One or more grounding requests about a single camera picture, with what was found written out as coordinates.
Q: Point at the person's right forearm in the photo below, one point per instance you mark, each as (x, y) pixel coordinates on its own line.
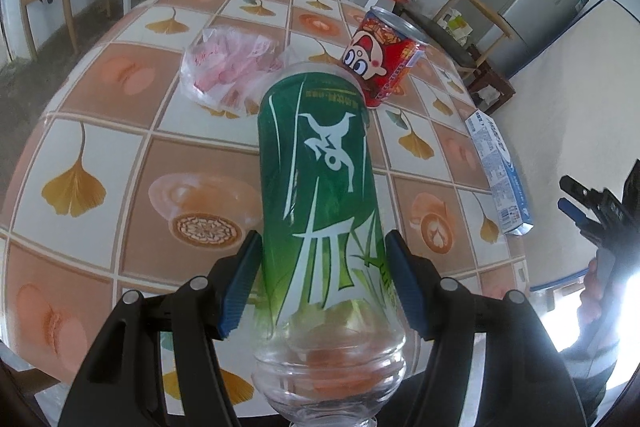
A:
(592, 357)

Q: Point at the pale wooden chair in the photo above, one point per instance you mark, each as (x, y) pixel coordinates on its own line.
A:
(425, 24)

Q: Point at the dark wooden stool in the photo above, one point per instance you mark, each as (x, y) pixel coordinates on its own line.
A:
(492, 79)

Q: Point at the blue white carton box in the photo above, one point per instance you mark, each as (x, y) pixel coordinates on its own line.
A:
(500, 172)

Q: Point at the green labelled plastic bottle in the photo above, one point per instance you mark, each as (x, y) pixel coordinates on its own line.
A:
(325, 187)

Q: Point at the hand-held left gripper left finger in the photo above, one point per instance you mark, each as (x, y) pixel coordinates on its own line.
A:
(240, 287)

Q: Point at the white green carton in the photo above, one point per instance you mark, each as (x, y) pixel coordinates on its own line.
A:
(457, 24)

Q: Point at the person's right hand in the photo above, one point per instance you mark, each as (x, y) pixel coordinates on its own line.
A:
(592, 292)

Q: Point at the red cartoon printed can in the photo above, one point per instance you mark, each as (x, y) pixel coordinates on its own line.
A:
(385, 62)

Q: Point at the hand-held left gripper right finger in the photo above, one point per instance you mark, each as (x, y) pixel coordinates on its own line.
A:
(402, 287)

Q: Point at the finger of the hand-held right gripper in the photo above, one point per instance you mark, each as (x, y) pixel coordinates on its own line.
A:
(580, 191)
(575, 213)

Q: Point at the patterned tablecloth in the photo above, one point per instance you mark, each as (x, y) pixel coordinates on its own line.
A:
(100, 107)

